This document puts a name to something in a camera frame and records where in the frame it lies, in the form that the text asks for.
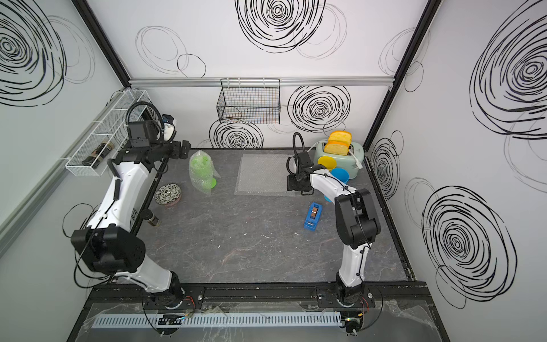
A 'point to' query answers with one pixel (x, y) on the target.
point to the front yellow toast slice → (336, 147)
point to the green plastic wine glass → (200, 167)
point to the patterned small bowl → (169, 194)
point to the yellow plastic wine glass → (327, 161)
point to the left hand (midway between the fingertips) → (177, 142)
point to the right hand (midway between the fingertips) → (294, 185)
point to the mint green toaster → (347, 162)
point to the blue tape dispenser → (311, 223)
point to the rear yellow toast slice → (341, 135)
